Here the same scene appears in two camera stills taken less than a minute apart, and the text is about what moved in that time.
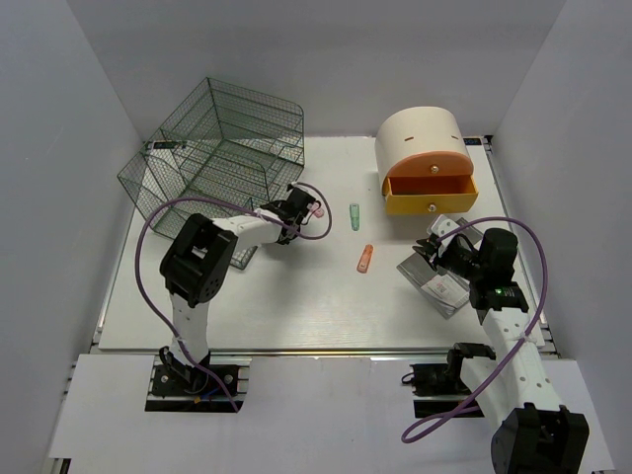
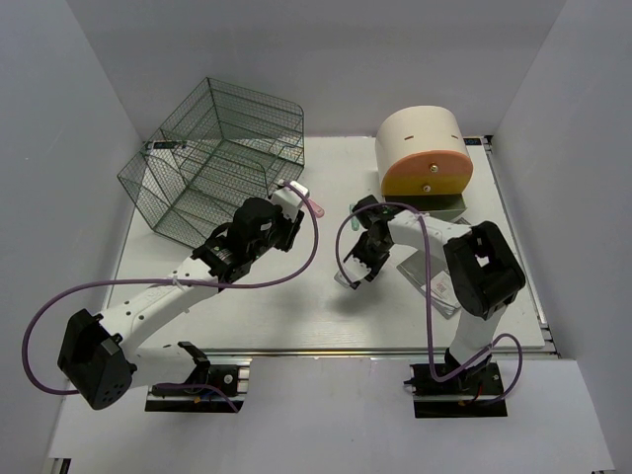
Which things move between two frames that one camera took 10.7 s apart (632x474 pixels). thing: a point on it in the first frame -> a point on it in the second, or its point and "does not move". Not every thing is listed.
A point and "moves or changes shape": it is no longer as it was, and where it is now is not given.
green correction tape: x=355 y=215 does not move
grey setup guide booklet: x=443 y=292 does not move
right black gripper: x=431 y=250 -> x=375 y=267
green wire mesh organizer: x=226 y=150 does not move
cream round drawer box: x=419 y=130 does not move
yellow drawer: x=453 y=194 moves or changes shape
